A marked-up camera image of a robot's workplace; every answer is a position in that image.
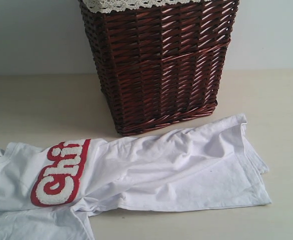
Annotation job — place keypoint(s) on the white t-shirt red lettering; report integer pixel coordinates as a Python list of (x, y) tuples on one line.
[(50, 193)]

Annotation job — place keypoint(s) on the dark brown wicker basket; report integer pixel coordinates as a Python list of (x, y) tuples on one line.
[(160, 64)]

